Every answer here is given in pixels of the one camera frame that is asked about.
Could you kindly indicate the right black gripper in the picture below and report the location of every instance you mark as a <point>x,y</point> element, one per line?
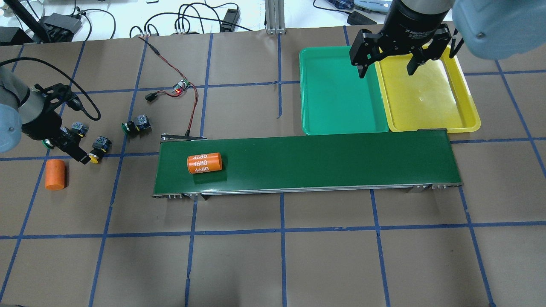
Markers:
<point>410,22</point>

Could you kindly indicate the green push button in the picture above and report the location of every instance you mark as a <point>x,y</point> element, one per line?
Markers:
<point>138,125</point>
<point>48,144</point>

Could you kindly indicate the black power adapter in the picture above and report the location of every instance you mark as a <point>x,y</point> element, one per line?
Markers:
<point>230,21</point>

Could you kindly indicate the green tray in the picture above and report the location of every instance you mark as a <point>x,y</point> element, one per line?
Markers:
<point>334,99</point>

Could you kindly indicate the yellow tray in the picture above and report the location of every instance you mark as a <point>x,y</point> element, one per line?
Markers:
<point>435,97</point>

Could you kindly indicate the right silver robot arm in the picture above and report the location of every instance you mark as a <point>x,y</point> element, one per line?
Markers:
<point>492,29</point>

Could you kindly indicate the plain orange cylinder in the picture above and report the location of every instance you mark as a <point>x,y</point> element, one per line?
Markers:
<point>55,175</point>

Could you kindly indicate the green conveyor belt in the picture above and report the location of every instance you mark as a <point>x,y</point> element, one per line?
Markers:
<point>415,159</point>

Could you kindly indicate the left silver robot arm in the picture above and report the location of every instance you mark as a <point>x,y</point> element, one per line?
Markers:
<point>12,90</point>

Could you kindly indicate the blue plaid umbrella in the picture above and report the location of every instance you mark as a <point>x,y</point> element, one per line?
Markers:
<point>342,4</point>

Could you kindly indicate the small controller circuit board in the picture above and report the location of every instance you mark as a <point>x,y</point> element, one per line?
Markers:
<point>180,87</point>

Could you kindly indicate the yellow push button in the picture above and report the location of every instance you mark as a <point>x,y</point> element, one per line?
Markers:
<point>100,148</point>
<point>79,128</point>

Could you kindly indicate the orange cylinder labelled 4680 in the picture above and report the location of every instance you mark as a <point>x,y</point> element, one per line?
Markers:
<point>205,163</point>

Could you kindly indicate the aluminium frame post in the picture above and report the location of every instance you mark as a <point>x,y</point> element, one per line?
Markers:
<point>275,17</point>

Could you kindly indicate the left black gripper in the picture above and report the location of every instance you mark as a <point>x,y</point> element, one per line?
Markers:
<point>41,126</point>

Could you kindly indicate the blue teach pendant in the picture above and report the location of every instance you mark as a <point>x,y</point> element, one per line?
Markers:
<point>374,5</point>

